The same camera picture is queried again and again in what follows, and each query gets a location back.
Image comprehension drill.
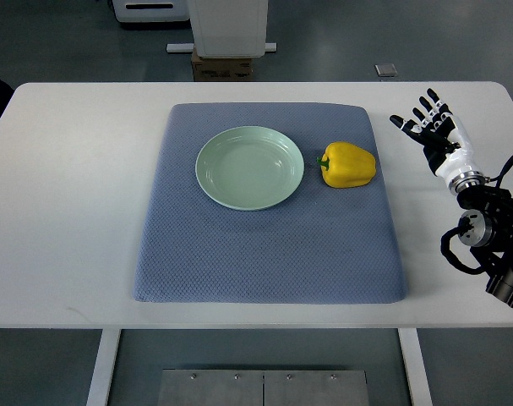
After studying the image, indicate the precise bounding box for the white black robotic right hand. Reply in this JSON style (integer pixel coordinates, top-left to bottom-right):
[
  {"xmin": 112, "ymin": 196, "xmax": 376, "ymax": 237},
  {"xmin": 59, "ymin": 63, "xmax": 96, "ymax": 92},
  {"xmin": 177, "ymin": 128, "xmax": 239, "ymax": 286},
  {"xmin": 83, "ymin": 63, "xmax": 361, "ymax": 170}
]
[{"xmin": 390, "ymin": 89, "xmax": 487, "ymax": 195}]

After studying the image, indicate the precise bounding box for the yellow bell pepper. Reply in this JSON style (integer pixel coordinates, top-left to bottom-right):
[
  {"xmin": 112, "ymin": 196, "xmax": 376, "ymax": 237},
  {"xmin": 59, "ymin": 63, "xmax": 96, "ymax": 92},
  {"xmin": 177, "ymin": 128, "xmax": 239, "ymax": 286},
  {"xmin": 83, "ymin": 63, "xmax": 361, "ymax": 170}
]
[{"xmin": 317, "ymin": 141, "xmax": 376, "ymax": 189}]

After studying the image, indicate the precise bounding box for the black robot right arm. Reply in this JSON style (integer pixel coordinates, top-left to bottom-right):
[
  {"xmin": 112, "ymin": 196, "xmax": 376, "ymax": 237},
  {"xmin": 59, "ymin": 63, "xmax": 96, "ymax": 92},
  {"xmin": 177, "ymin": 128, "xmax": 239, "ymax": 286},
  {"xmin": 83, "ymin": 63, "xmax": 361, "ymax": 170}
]
[{"xmin": 440, "ymin": 156, "xmax": 513, "ymax": 308}]

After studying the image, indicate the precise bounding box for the small grey floor plate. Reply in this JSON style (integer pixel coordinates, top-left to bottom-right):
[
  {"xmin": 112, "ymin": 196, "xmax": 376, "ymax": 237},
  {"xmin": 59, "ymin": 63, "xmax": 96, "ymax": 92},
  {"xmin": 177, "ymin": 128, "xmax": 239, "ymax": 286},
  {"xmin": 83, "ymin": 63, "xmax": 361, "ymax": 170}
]
[{"xmin": 374, "ymin": 63, "xmax": 398, "ymax": 78}]

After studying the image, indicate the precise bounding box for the light green plate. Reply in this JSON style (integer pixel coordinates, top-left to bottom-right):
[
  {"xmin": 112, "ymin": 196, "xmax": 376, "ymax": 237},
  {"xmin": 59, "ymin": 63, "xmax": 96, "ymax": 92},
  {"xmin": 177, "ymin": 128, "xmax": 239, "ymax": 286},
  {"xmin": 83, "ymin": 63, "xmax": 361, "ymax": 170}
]
[{"xmin": 195, "ymin": 126, "xmax": 304, "ymax": 211}]

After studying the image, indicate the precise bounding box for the blue quilted mat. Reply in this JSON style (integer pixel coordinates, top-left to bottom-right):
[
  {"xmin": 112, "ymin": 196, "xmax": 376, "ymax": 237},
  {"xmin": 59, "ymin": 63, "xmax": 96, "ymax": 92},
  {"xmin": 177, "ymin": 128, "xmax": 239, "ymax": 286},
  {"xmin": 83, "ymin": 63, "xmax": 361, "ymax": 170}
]
[{"xmin": 133, "ymin": 102, "xmax": 407, "ymax": 305}]

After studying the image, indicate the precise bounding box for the white right table leg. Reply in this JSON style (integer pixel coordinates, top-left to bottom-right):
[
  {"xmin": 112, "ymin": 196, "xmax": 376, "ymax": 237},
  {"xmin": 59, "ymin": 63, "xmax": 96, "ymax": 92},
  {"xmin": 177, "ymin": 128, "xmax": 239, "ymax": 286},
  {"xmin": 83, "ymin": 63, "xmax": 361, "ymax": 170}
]
[{"xmin": 398, "ymin": 328, "xmax": 433, "ymax": 406}]

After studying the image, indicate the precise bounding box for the white table leg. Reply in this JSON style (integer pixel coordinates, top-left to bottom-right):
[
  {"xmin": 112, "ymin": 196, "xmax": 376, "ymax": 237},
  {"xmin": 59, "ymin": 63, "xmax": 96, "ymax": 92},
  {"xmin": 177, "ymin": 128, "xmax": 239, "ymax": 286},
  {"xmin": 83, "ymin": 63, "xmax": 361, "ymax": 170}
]
[
  {"xmin": 86, "ymin": 328, "xmax": 121, "ymax": 406},
  {"xmin": 398, "ymin": 328, "xmax": 433, "ymax": 406}
]

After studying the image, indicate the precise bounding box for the white machine column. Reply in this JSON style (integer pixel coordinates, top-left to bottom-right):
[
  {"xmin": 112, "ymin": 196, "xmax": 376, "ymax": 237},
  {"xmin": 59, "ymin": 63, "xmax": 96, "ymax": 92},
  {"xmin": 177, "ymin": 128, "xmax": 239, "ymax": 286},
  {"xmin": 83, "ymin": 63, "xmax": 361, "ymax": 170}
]
[{"xmin": 166, "ymin": 0, "xmax": 277, "ymax": 58}]

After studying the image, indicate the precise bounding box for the brown cardboard box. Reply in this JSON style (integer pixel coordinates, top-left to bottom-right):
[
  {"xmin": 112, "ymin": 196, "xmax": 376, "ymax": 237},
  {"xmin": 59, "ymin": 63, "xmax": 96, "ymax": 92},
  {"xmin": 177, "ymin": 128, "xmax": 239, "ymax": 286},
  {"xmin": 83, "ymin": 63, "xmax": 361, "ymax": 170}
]
[{"xmin": 191, "ymin": 50, "xmax": 253, "ymax": 82}]

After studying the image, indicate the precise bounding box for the white appliance with slot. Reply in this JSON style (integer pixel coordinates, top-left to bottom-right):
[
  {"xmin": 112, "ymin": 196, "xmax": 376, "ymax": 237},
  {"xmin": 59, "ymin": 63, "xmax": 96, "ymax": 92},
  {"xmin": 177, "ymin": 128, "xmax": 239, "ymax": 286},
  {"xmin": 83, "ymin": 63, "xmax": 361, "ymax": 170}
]
[{"xmin": 111, "ymin": 0, "xmax": 189, "ymax": 24}]

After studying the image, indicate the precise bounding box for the white left table leg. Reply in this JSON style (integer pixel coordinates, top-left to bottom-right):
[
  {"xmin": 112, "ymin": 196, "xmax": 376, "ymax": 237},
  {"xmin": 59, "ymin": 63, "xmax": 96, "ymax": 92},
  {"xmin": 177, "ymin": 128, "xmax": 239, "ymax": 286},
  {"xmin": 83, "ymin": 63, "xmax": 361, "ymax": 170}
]
[{"xmin": 86, "ymin": 328, "xmax": 121, "ymax": 406}]

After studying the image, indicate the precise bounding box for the metal base plate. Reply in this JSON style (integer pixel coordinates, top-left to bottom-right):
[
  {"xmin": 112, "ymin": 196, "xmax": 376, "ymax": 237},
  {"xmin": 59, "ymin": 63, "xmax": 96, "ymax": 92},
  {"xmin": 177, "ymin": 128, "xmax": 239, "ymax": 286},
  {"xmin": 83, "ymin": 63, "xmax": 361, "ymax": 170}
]
[{"xmin": 158, "ymin": 369, "xmax": 369, "ymax": 405}]

